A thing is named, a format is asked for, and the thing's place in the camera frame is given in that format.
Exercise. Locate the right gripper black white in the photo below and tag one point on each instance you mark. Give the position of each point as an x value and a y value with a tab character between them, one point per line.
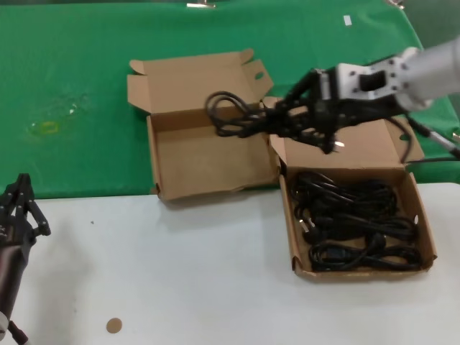
348	86

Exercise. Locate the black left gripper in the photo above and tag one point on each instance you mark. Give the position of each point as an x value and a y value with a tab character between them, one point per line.
16	235

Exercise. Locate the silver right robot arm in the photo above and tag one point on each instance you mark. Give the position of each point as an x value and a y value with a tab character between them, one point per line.
435	72

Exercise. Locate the open brown cardboard box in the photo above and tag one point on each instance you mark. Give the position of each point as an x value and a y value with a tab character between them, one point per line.
366	158
201	161

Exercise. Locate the small white label sticker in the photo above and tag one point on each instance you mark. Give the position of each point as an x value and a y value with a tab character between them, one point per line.
347	20

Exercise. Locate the clear crumpled tape patch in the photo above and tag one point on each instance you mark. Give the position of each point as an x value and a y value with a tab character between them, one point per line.
73	106

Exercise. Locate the metal table clamp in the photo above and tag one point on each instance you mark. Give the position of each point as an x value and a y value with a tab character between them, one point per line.
395	2
201	4

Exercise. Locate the round brown cardboard disc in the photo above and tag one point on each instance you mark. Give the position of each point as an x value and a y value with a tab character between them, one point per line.
114	325

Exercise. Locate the green table cloth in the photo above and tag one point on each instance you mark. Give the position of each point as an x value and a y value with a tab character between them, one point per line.
72	54

